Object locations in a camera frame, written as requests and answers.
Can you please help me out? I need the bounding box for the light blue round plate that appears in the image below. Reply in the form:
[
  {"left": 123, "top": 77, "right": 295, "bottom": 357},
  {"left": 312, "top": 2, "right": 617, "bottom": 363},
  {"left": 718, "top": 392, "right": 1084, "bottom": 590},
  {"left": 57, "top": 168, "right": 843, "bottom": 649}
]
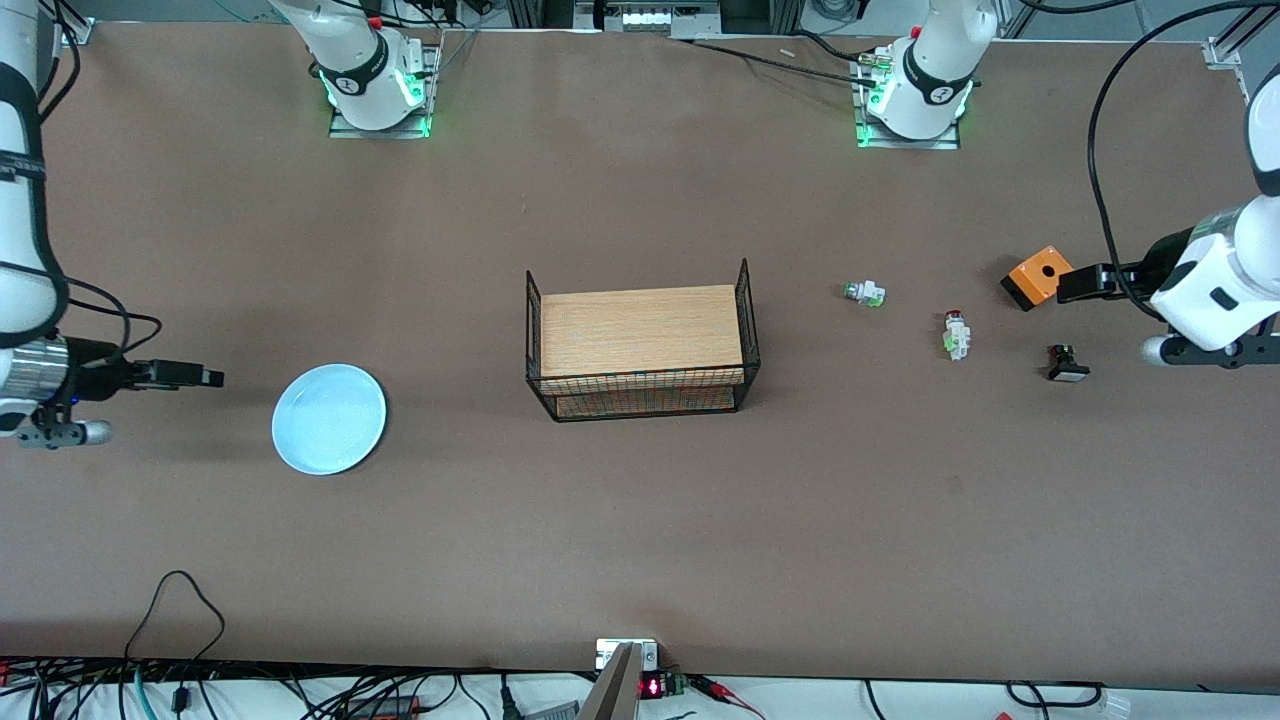
[{"left": 272, "top": 363, "right": 388, "bottom": 476}]

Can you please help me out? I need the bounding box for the aluminium profile corner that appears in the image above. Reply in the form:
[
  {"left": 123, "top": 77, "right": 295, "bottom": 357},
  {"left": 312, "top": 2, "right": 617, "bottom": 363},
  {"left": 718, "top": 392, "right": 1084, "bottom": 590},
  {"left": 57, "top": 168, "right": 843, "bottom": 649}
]
[
  {"left": 1205, "top": 35, "right": 1253, "bottom": 101},
  {"left": 40, "top": 0, "right": 96, "bottom": 46}
]

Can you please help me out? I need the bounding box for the wooden shelf board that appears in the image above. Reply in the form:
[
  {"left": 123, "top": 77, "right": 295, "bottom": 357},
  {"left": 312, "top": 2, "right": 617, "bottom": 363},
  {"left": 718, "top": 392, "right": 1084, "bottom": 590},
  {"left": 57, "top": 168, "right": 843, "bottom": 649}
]
[{"left": 540, "top": 285, "right": 746, "bottom": 379}]

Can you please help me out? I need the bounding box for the grey metal bar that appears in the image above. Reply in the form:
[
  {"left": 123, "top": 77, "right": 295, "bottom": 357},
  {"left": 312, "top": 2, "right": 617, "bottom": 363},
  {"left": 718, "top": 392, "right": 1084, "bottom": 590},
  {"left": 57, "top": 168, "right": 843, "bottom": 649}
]
[{"left": 578, "top": 643, "right": 643, "bottom": 720}]

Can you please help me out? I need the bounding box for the red clip lead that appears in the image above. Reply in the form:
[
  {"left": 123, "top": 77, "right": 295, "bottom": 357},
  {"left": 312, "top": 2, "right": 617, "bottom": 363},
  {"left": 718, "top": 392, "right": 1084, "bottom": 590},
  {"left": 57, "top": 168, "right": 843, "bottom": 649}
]
[{"left": 690, "top": 675, "right": 766, "bottom": 720}]

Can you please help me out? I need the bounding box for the orange button enclosure box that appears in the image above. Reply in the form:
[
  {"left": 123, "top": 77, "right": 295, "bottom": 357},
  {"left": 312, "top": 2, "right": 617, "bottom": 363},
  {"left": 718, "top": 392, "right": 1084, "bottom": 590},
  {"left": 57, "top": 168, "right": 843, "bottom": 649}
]
[{"left": 1001, "top": 246, "right": 1076, "bottom": 312}]

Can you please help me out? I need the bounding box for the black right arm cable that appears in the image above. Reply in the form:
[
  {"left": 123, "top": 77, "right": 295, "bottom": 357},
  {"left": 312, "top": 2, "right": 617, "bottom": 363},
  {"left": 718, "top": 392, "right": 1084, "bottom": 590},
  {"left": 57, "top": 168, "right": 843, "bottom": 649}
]
[{"left": 35, "top": 0, "right": 163, "bottom": 366}]

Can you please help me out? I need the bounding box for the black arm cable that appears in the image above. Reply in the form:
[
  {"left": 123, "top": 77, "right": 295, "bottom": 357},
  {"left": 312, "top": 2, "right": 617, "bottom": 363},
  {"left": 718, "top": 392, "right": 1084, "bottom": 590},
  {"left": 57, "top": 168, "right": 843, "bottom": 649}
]
[
  {"left": 1088, "top": 0, "right": 1280, "bottom": 321},
  {"left": 35, "top": 0, "right": 163, "bottom": 366}
]

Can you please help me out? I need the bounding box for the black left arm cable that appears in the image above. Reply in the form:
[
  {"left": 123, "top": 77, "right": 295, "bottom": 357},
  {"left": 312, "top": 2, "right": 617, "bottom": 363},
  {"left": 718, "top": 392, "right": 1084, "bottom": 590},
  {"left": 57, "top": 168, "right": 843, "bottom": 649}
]
[{"left": 1088, "top": 0, "right": 1280, "bottom": 321}]

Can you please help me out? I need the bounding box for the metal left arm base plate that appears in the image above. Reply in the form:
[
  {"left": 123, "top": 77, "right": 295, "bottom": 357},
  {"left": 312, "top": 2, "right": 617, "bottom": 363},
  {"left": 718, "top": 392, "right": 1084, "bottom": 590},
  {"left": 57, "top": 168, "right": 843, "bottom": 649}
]
[{"left": 855, "top": 55, "right": 961, "bottom": 151}]

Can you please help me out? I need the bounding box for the black looped cable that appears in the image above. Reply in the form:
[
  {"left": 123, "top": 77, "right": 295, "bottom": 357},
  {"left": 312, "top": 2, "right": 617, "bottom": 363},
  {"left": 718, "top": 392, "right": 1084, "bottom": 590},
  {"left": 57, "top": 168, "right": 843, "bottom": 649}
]
[{"left": 125, "top": 570, "right": 226, "bottom": 691}]

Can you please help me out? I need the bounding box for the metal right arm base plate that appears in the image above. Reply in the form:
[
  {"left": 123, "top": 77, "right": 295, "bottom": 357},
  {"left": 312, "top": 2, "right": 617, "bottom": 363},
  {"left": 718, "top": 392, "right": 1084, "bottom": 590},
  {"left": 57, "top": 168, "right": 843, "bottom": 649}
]
[{"left": 330, "top": 45, "right": 435, "bottom": 139}]

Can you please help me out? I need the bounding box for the black cable across table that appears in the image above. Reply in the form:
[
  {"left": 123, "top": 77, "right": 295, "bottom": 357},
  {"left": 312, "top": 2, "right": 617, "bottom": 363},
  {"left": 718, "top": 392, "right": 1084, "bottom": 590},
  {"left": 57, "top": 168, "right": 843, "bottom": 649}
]
[{"left": 690, "top": 38, "right": 873, "bottom": 85}]

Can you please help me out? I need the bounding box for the black cable beside table edge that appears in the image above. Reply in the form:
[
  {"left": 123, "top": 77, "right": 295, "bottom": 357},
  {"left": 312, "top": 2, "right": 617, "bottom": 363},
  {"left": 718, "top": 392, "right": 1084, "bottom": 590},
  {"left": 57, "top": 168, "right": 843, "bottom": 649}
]
[{"left": 1005, "top": 680, "right": 1103, "bottom": 709}]

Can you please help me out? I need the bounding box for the black wire rack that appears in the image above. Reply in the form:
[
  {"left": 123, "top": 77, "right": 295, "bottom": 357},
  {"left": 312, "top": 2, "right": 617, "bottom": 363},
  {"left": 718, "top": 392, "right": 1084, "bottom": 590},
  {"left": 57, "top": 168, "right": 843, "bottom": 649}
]
[{"left": 525, "top": 258, "right": 762, "bottom": 423}]

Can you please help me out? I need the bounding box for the silver metal bracket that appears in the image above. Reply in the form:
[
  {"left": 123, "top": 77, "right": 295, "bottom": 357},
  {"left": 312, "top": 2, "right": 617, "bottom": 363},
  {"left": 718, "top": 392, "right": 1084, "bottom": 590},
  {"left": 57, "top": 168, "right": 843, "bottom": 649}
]
[{"left": 597, "top": 639, "right": 659, "bottom": 671}]

